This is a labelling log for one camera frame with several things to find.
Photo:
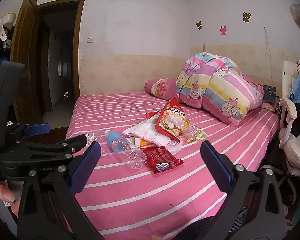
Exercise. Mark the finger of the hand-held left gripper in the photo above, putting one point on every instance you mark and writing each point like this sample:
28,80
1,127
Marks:
37,128
75,142

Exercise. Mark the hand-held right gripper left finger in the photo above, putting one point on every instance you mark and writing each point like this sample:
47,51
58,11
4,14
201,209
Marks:
86,166

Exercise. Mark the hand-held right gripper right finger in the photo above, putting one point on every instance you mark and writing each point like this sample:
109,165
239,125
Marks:
216,166

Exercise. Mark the orange-red snack bag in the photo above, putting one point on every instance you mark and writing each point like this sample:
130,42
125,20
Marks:
171,120

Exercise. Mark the person's left hand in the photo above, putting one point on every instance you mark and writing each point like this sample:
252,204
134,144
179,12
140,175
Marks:
3,195

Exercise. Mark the clear plastic wrapper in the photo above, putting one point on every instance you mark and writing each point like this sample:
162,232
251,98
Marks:
93,137

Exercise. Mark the yellow candy wrapper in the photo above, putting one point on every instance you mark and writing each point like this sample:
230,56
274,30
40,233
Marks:
196,136

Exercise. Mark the clear plastic bottle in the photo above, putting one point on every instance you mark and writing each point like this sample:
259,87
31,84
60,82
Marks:
122,146

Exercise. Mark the pink striped bed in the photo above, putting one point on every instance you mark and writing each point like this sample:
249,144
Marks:
130,192

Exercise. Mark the brown wooden door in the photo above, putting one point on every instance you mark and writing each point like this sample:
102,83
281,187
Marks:
25,42

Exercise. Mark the dark red snack packet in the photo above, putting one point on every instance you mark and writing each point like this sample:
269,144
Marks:
160,158

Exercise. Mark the orange and white box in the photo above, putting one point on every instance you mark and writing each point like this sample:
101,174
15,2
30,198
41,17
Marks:
146,143

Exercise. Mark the person's dark trouser leg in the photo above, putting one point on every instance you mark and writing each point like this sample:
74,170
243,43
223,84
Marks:
197,228

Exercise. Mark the white basin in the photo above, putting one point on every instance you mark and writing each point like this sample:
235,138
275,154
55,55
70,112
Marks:
8,18

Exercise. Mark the folded pastel cartoon quilt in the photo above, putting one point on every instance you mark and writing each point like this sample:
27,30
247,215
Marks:
215,85

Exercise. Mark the white office chair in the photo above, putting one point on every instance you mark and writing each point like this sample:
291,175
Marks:
297,152

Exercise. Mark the pink printed pillow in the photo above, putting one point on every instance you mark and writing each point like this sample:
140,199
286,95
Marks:
160,87

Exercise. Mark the brown door frame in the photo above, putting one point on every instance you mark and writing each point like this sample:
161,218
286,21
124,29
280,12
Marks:
81,42

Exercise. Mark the white light switch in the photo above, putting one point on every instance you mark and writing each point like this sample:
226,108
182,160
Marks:
90,40

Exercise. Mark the pink rabbit wall sticker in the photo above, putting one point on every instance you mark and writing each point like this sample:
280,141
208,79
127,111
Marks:
223,30

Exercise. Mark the brown bear wall sticker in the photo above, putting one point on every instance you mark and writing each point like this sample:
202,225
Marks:
247,16
199,25

